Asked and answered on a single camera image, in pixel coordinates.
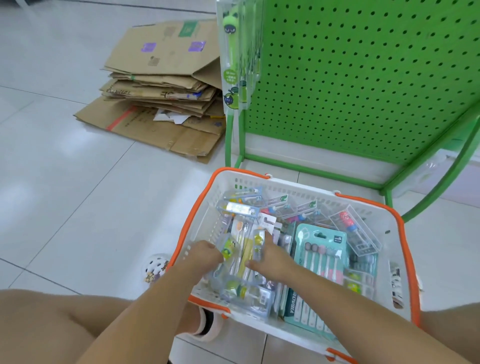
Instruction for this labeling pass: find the person's leg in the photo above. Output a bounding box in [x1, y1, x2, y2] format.
[0, 288, 204, 364]
[420, 300, 480, 364]

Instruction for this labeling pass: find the white orange shopping basket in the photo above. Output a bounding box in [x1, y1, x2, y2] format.
[166, 166, 423, 364]

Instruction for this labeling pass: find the bundle of cartoon toothbrush boxes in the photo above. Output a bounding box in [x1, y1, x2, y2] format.
[210, 187, 282, 316]

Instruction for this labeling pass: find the person's left hand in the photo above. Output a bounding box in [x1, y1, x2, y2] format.
[183, 241, 226, 277]

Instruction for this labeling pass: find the clear pink toothbrush pack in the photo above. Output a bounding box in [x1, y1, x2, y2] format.
[330, 206, 380, 256]

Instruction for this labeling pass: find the person's left leg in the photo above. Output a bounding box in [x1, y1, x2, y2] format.
[0, 288, 204, 364]

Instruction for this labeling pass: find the pile of flattened cardboard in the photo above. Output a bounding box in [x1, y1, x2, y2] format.
[73, 18, 226, 162]

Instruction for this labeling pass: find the teal multi toothbrush pack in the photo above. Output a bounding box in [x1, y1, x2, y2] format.
[279, 222, 350, 335]

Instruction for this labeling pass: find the person's right forearm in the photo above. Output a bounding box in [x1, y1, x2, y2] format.
[277, 266, 466, 364]

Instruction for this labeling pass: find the bundle of clear kids toothbrushes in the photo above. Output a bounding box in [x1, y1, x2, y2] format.
[216, 0, 265, 112]

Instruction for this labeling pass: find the person's left forearm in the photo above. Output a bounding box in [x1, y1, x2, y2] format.
[75, 262, 219, 364]

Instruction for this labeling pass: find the person's right hand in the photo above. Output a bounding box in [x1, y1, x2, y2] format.
[246, 232, 300, 285]

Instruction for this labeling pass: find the white clog shoe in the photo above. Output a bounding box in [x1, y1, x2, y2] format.
[144, 252, 172, 286]

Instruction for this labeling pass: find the person's right leg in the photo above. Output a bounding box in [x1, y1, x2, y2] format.
[420, 300, 480, 364]

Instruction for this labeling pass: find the green pegboard display rack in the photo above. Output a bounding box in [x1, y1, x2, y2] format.
[225, 0, 480, 222]

